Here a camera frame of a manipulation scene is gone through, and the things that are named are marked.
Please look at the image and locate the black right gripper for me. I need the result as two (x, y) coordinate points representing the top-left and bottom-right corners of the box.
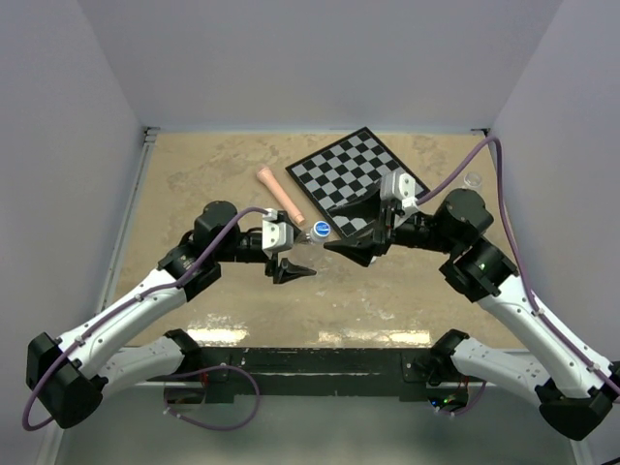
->
(325, 177), (460, 265)

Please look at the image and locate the blue white bottle cap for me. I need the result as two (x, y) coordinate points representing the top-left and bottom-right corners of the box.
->
(309, 221), (331, 243)

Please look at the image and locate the clear plastic bottle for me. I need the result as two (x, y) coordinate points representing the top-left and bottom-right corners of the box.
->
(462, 171), (483, 192)
(289, 228), (326, 270)

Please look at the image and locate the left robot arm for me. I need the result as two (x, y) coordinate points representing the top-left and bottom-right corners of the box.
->
(21, 201), (315, 431)

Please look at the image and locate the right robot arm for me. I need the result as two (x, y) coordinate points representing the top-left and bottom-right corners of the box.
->
(325, 189), (619, 441)

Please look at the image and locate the black white checkerboard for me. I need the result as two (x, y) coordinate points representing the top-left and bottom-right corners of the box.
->
(286, 127), (413, 238)

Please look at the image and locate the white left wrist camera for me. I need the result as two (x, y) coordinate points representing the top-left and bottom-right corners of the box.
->
(262, 208), (295, 254)

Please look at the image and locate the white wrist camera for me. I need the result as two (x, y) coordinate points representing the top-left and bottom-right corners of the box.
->
(262, 208), (295, 254)
(379, 169), (419, 218)

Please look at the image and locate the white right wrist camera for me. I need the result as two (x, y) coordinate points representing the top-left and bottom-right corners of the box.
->
(379, 169), (419, 218)

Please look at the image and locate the pink cylindrical handle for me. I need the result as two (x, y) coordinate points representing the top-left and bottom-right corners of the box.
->
(257, 166), (305, 226)

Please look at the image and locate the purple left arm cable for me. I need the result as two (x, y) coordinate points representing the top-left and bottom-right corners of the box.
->
(21, 206), (263, 432)

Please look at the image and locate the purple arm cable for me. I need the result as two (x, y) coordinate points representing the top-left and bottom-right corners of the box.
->
(21, 206), (263, 432)
(416, 136), (620, 418)

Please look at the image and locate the aluminium frame rail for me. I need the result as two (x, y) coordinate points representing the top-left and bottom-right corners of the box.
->
(35, 127), (161, 464)

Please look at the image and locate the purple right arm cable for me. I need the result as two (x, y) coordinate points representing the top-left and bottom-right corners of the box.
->
(416, 136), (620, 418)

